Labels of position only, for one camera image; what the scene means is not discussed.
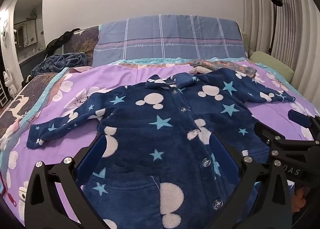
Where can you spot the blue plaid pillow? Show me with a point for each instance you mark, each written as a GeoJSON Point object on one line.
{"type": "Point", "coordinates": [168, 36]}

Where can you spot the folded floral clothes stack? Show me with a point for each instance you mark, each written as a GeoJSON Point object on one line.
{"type": "Point", "coordinates": [205, 66]}

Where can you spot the arched wall mirror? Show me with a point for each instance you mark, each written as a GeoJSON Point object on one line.
{"type": "Point", "coordinates": [28, 28]}

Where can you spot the navy star fleece baby jacket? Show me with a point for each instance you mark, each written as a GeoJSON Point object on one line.
{"type": "Point", "coordinates": [158, 170]}

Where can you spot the purple floral bed sheet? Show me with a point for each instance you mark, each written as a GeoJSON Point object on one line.
{"type": "Point", "coordinates": [78, 83]}

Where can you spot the dark teal fuzzy blanket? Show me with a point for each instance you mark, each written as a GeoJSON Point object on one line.
{"type": "Point", "coordinates": [56, 63]}

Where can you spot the black floor lamp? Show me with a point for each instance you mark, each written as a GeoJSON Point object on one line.
{"type": "Point", "coordinates": [276, 4]}

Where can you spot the green pillow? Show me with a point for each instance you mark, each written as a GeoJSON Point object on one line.
{"type": "Point", "coordinates": [272, 62]}

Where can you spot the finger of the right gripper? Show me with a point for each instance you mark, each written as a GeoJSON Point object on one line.
{"type": "Point", "coordinates": [299, 118]}

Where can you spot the black garment on headboard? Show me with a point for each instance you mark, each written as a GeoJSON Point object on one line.
{"type": "Point", "coordinates": [59, 42]}

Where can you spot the dark deer print quilt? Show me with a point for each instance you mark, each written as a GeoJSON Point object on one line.
{"type": "Point", "coordinates": [83, 40]}

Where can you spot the white bear figurine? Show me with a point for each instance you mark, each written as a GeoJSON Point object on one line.
{"type": "Point", "coordinates": [9, 83]}

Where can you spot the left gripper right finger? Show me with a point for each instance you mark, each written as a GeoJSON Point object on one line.
{"type": "Point", "coordinates": [272, 206]}

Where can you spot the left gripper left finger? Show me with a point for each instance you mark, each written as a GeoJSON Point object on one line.
{"type": "Point", "coordinates": [43, 206]}

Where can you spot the person right hand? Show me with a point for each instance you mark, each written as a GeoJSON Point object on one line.
{"type": "Point", "coordinates": [298, 200]}

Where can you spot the beige pleated curtain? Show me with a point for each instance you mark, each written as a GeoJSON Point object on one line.
{"type": "Point", "coordinates": [296, 42]}

